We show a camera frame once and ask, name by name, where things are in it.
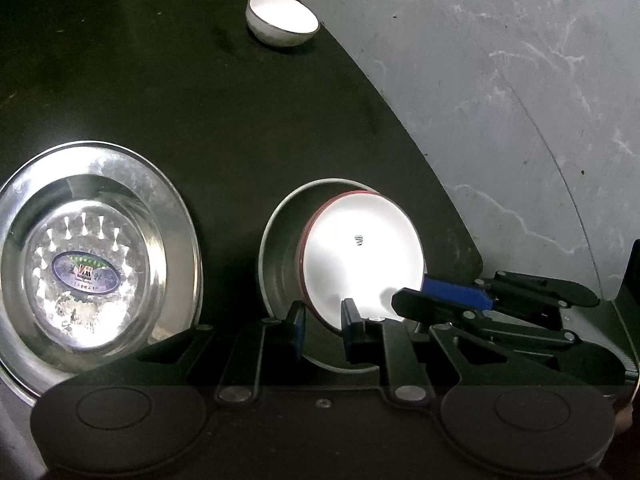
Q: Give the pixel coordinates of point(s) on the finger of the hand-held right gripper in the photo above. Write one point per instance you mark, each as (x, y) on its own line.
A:
(425, 305)
(455, 291)

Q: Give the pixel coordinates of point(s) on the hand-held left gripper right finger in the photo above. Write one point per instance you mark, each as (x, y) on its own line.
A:
(352, 335)

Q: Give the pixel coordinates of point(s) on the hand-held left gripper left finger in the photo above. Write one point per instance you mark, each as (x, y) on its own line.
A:
(300, 332)

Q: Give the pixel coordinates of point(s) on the white ceramic bowl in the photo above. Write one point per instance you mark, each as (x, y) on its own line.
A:
(280, 17)
(360, 260)

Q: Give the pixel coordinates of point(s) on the small steel bowl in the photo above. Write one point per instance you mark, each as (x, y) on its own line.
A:
(282, 250)

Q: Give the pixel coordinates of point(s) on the large steel basin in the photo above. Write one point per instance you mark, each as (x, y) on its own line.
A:
(90, 270)

